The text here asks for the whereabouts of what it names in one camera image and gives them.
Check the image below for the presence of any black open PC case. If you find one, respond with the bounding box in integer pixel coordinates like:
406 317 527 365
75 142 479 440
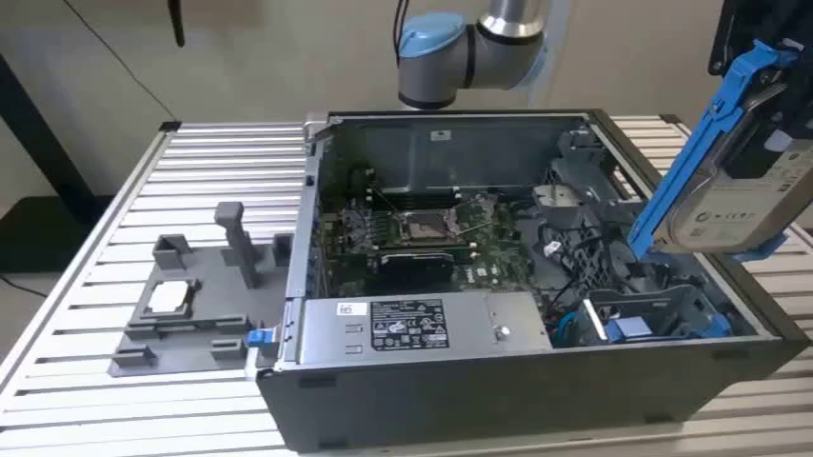
256 109 813 454

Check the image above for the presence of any thick black hanging cable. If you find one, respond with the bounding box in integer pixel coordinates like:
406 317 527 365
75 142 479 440
167 0 189 49

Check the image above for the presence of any black disk wire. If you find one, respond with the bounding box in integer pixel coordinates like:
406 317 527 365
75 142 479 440
596 223 644 292

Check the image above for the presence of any silver CPU plate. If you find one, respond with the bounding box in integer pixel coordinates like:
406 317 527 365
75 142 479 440
147 282 194 314

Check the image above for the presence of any grey metal disk bay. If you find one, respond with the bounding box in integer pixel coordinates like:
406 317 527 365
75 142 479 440
583 280 759 345

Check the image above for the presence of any grey parts rack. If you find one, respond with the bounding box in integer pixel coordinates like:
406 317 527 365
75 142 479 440
110 201 296 380

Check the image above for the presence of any black graphics card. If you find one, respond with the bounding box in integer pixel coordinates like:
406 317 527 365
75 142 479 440
377 250 457 293

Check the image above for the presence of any hard disk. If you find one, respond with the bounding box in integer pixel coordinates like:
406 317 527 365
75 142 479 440
627 39 813 264

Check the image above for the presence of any green motherboard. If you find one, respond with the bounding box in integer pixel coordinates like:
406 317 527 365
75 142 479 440
321 188 543 299

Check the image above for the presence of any CPU socket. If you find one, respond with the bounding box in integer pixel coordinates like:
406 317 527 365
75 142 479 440
393 207 464 242

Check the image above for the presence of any black desk leg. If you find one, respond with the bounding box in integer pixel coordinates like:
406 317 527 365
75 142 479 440
0 51 98 273

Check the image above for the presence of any blue wire bundle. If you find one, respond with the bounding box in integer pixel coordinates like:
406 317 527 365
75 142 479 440
547 308 579 347

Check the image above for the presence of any thin black cable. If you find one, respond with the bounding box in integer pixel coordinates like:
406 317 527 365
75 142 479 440
63 0 181 126

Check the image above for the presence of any grey metal drive cage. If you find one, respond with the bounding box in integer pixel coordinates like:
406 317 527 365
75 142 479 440
532 183 644 229

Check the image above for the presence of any silver power supply unit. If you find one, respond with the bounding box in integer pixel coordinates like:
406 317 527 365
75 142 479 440
297 291 553 368

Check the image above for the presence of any wire with white connector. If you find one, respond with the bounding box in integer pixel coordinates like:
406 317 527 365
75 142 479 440
537 223 568 258

